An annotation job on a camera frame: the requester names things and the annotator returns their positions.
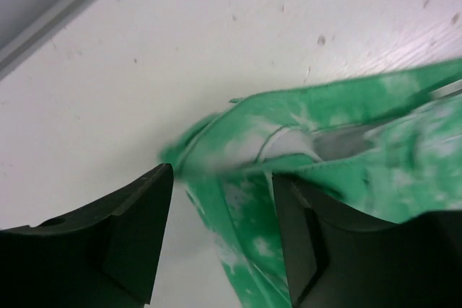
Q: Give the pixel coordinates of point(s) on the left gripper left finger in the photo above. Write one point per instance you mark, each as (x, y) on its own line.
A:
(104, 254)

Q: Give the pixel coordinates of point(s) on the aluminium table frame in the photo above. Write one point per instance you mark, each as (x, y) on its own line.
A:
(54, 12)

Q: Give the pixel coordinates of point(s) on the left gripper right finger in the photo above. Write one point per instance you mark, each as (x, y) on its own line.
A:
(337, 256)

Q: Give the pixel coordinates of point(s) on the green tie-dye trousers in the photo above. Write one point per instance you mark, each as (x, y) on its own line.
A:
(387, 145)

